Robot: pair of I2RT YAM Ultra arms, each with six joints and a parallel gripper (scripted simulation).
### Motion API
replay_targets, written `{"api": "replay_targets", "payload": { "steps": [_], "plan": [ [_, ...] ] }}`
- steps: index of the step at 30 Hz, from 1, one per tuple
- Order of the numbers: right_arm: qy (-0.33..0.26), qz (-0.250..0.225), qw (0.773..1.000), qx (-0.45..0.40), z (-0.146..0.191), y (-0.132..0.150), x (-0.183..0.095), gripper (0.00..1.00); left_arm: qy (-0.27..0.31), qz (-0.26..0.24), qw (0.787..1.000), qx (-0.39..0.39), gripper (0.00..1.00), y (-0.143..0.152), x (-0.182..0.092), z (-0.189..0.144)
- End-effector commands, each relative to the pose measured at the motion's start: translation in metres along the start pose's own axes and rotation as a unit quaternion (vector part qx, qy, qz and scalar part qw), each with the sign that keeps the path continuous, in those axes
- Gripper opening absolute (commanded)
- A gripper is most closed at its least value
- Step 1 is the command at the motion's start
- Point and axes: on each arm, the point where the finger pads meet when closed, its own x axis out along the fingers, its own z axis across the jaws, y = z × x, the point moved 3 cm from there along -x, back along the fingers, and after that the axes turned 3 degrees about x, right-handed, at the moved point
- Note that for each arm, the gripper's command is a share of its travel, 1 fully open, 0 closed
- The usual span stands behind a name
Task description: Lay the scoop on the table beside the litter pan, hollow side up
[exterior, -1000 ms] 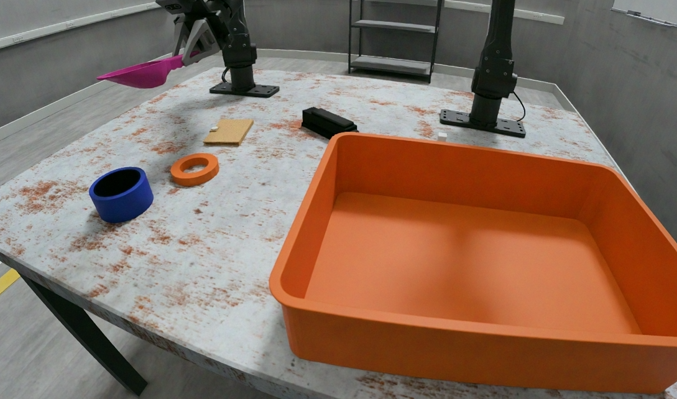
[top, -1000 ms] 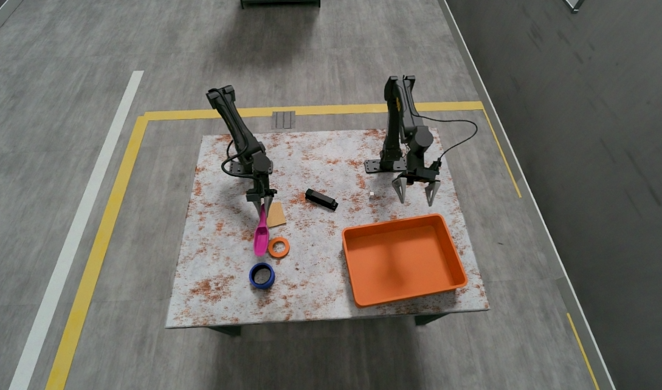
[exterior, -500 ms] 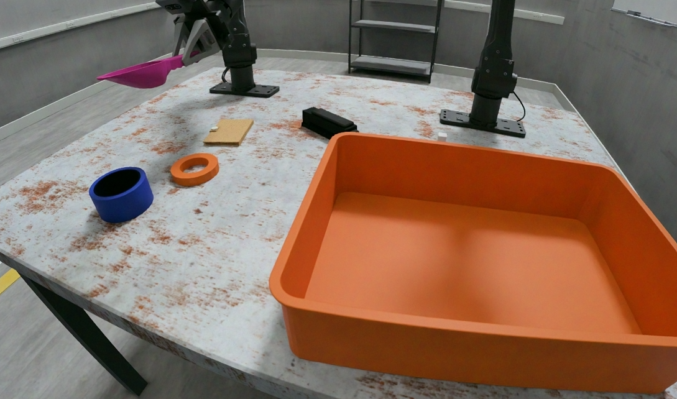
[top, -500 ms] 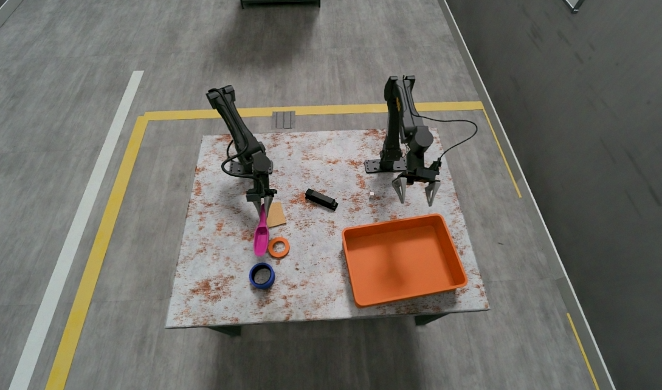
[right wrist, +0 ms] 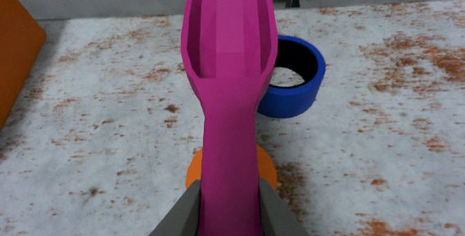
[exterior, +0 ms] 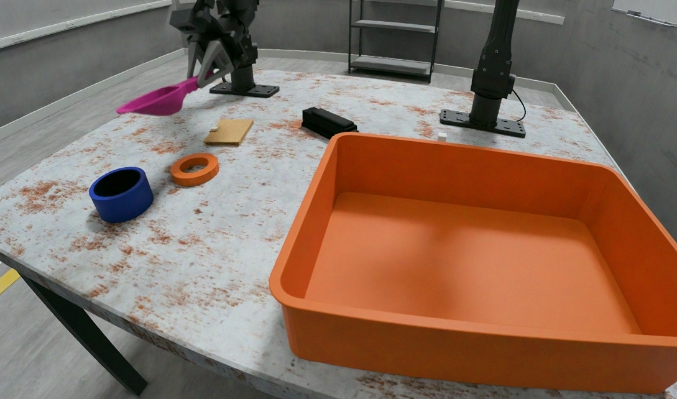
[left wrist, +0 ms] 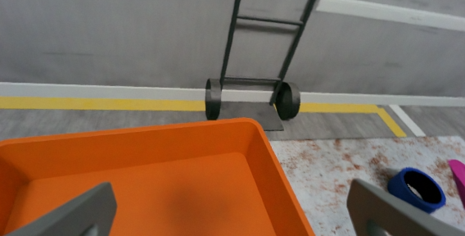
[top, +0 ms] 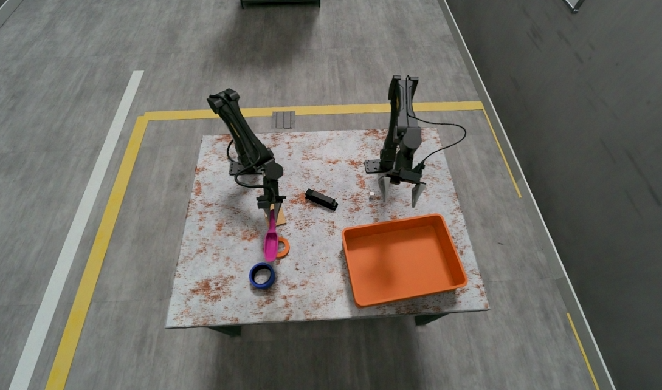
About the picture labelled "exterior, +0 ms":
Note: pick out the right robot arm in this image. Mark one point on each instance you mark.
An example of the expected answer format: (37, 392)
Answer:
(242, 83)

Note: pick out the magenta plastic scoop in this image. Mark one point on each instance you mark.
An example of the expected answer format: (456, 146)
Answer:
(164, 102)

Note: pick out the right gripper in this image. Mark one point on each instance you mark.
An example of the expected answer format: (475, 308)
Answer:
(220, 48)

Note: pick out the orange plastic tray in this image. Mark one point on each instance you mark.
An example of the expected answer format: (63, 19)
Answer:
(508, 240)

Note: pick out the orange ring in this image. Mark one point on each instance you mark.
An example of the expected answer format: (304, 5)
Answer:
(197, 178)

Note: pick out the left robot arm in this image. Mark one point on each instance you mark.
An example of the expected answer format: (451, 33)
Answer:
(489, 79)

